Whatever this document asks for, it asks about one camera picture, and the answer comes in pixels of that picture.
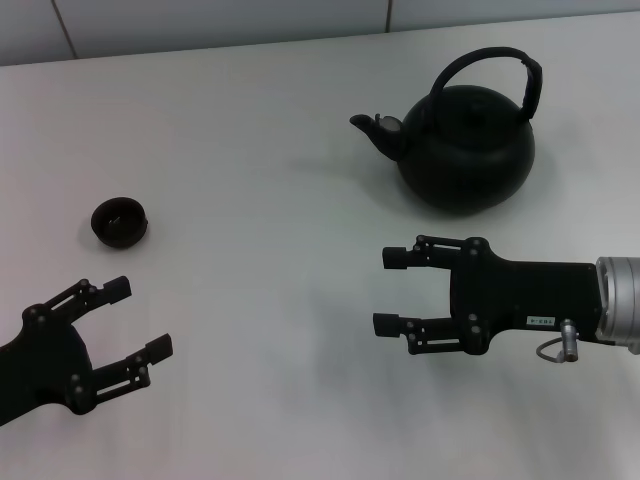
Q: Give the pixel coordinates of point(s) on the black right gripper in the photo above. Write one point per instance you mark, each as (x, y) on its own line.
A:
(525, 295)

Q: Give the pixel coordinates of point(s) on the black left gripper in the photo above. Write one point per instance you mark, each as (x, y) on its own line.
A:
(45, 360)

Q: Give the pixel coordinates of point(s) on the small black teacup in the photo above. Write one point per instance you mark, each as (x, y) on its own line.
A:
(119, 231)

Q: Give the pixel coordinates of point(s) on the black round teapot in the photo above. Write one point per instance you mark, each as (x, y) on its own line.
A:
(465, 155)

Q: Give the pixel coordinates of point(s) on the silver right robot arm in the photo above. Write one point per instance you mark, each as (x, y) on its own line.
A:
(622, 300)

